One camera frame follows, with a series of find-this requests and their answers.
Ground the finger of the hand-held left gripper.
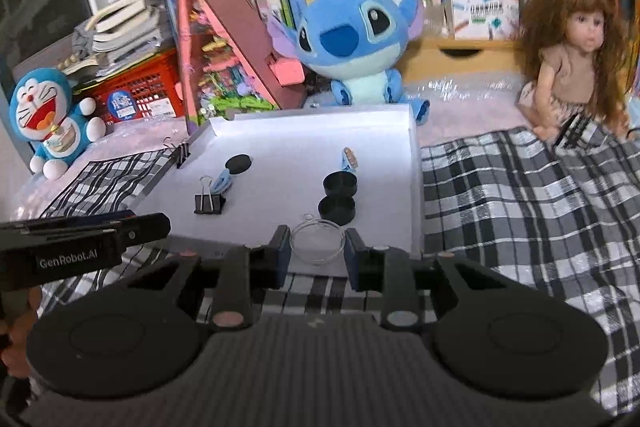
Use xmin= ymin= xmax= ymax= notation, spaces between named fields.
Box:
xmin=115 ymin=213 xmax=172 ymax=244
xmin=0 ymin=209 xmax=138 ymax=234

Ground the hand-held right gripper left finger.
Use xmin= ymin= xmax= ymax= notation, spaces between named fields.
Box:
xmin=115 ymin=224 xmax=293 ymax=333

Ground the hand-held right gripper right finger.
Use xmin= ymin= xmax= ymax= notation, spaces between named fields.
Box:
xmin=344 ymin=227 xmax=531 ymax=333

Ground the clear round dish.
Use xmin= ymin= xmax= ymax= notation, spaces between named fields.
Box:
xmin=290 ymin=214 xmax=347 ymax=265

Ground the white cardboard box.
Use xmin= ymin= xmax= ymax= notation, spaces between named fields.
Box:
xmin=127 ymin=103 xmax=425 ymax=280

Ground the person's left hand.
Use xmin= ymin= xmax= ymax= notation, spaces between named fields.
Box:
xmin=0 ymin=289 xmax=43 ymax=380

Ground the black round container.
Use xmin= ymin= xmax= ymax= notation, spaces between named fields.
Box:
xmin=318 ymin=194 xmax=357 ymax=225
xmin=322 ymin=173 xmax=358 ymax=198

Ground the black binder clip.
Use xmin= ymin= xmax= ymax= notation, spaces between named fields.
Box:
xmin=194 ymin=176 xmax=224 ymax=215
xmin=165 ymin=137 xmax=192 ymax=168

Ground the blue plastic clip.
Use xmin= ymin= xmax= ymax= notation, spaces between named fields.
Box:
xmin=209 ymin=169 xmax=235 ymax=194

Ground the black flat round lid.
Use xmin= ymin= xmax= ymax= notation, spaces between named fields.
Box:
xmin=225 ymin=154 xmax=253 ymax=174

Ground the blue robot cat plush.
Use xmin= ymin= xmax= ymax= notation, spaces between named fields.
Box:
xmin=9 ymin=68 xmax=106 ymax=180

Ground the red plastic crate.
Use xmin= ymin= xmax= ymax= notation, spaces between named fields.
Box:
xmin=90 ymin=49 xmax=183 ymax=125

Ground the black white plaid blanket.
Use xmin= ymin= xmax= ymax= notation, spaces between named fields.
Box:
xmin=37 ymin=127 xmax=640 ymax=413

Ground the grey cloth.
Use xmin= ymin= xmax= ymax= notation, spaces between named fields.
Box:
xmin=72 ymin=27 xmax=101 ymax=58

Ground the stack of paperback books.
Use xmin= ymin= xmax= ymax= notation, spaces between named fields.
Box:
xmin=62 ymin=0 xmax=173 ymax=78

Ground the blue alien plush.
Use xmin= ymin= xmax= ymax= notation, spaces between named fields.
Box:
xmin=267 ymin=0 xmax=431 ymax=125

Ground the pink triangular miniature house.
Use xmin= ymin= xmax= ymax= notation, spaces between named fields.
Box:
xmin=175 ymin=0 xmax=308 ymax=132

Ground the wooden drawer box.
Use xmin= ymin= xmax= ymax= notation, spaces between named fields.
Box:
xmin=400 ymin=38 xmax=531 ymax=82

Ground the white printed box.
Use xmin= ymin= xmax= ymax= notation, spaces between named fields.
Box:
xmin=446 ymin=0 xmax=521 ymax=40

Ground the brown-haired doll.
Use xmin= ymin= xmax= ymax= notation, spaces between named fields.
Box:
xmin=517 ymin=0 xmax=633 ymax=152

